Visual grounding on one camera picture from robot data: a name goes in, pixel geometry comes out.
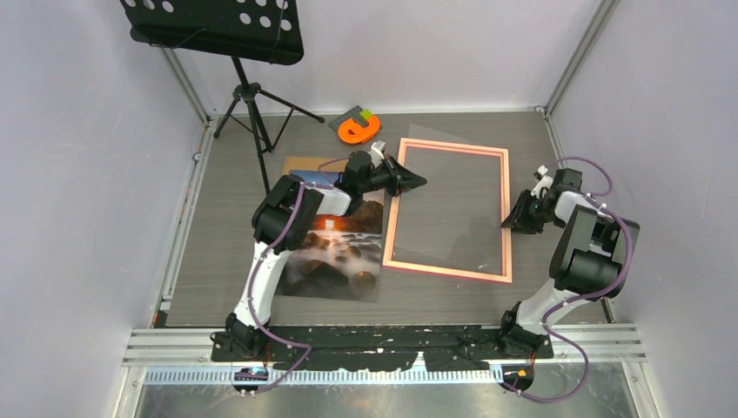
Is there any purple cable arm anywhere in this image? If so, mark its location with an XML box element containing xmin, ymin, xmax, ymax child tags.
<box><xmin>501</xmin><ymin>155</ymin><xmax>635</xmax><ymax>405</ymax></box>
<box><xmin>245</xmin><ymin>157</ymin><xmax>352</xmax><ymax>396</ymax></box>

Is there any brown cardboard backing board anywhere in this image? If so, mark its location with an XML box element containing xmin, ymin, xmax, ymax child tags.
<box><xmin>282</xmin><ymin>156</ymin><xmax>347</xmax><ymax>184</ymax></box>

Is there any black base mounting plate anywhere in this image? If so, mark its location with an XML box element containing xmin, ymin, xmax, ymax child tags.
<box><xmin>210</xmin><ymin>325</ymin><xmax>553</xmax><ymax>372</ymax></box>

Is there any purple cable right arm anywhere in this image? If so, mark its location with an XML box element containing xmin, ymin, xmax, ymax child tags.
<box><xmin>501</xmin><ymin>155</ymin><xmax>635</xmax><ymax>405</ymax></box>

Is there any transparent acrylic sheet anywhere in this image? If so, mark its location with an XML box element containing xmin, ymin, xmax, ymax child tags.
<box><xmin>392</xmin><ymin>147</ymin><xmax>502</xmax><ymax>275</ymax></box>

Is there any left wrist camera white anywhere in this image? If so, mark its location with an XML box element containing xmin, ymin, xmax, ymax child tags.
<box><xmin>369</xmin><ymin>140</ymin><xmax>386</xmax><ymax>168</ymax></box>

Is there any pink wooden picture frame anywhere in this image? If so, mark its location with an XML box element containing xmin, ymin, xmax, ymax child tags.
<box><xmin>383</xmin><ymin>138</ymin><xmax>513</xmax><ymax>284</ymax></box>

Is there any black music stand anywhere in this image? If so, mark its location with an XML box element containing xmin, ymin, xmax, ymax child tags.
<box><xmin>123</xmin><ymin>0</ymin><xmax>325</xmax><ymax>188</ymax></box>

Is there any landscape sunset photo print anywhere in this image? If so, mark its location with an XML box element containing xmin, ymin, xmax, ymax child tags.
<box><xmin>276</xmin><ymin>191</ymin><xmax>385</xmax><ymax>302</ymax></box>

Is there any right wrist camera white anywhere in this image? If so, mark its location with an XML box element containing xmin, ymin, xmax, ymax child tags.
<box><xmin>531</xmin><ymin>165</ymin><xmax>554</xmax><ymax>199</ymax></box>

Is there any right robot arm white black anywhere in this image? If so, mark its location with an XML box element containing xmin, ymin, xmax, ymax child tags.
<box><xmin>496</xmin><ymin>165</ymin><xmax>641</xmax><ymax>358</ymax></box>

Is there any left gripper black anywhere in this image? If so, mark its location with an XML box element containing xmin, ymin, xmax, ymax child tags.
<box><xmin>360</xmin><ymin>156</ymin><xmax>427</xmax><ymax>199</ymax></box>

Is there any aluminium rail front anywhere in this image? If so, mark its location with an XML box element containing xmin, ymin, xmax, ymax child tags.
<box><xmin>123</xmin><ymin>323</ymin><xmax>647</xmax><ymax>386</ymax></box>

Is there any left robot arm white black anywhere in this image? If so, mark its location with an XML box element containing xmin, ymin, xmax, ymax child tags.
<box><xmin>210</xmin><ymin>149</ymin><xmax>427</xmax><ymax>361</ymax></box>

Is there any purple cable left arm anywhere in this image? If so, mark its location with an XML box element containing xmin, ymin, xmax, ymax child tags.
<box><xmin>245</xmin><ymin>157</ymin><xmax>352</xmax><ymax>396</ymax></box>

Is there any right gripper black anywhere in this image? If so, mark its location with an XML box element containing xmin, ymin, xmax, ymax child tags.
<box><xmin>502</xmin><ymin>190</ymin><xmax>564</xmax><ymax>235</ymax></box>

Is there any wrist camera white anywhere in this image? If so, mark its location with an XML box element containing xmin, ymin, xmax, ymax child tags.
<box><xmin>369</xmin><ymin>140</ymin><xmax>386</xmax><ymax>168</ymax></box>
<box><xmin>531</xmin><ymin>165</ymin><xmax>554</xmax><ymax>199</ymax></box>

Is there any grey lego plate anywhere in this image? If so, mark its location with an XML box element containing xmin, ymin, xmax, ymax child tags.
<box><xmin>328</xmin><ymin>105</ymin><xmax>369</xmax><ymax>132</ymax></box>

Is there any orange tape dispenser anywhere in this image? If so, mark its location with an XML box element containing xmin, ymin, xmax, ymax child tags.
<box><xmin>338</xmin><ymin>111</ymin><xmax>381</xmax><ymax>145</ymax></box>

